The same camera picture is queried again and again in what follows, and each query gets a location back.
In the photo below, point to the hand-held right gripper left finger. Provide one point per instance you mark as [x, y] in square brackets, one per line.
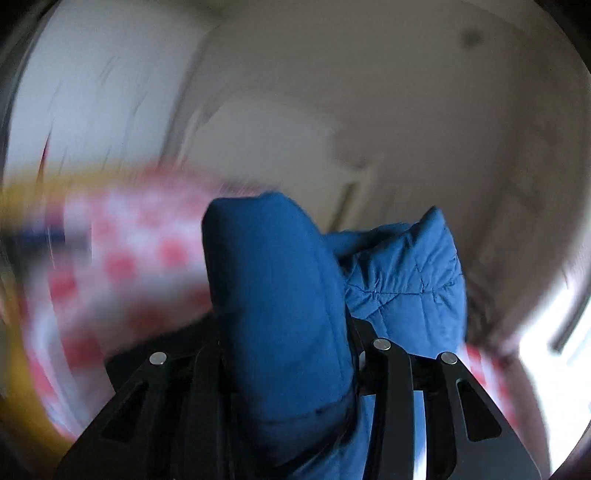
[152, 406]

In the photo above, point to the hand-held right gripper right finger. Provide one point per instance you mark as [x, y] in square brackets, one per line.
[397, 406]

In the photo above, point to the blue quilted jacket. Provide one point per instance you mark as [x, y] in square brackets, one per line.
[277, 300]

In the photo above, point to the red white checkered bedsheet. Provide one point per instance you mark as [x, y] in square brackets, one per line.
[138, 258]

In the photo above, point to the window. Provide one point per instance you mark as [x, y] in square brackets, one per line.
[545, 392]

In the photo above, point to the beige curtain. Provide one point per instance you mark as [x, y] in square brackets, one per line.
[521, 207]

